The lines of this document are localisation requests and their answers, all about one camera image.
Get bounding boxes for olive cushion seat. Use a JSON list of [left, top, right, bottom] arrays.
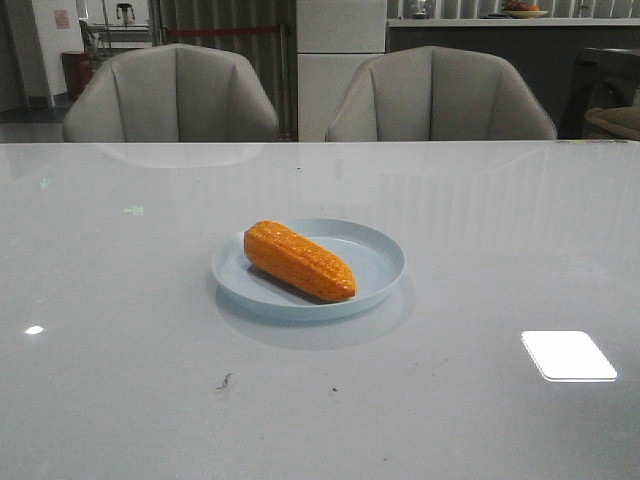
[[585, 106, 639, 140]]

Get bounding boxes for fruit bowl on counter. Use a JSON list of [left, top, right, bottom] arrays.
[[502, 0, 548, 19]]

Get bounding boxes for red trash bin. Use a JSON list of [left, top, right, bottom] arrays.
[[61, 51, 93, 101]]

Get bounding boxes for grey counter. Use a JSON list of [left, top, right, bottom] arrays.
[[386, 18, 639, 130]]

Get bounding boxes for left beige upholstered chair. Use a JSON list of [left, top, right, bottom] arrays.
[[62, 44, 279, 143]]

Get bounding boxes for orange corn cob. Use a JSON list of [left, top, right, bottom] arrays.
[[243, 220, 357, 302]]

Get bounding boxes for red barrier belt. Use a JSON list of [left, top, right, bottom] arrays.
[[166, 24, 281, 38]]

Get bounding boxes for pink wall notice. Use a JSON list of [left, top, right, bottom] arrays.
[[54, 9, 70, 29]]

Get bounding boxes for white cabinet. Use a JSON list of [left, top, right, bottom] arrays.
[[296, 0, 387, 142]]

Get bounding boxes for light blue round plate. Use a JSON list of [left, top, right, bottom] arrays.
[[211, 218, 405, 323]]

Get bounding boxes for beige upholstered chair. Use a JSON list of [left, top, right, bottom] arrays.
[[62, 44, 279, 143], [325, 46, 557, 142]]

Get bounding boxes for right beige upholstered chair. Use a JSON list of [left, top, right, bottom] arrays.
[[325, 46, 557, 142]]

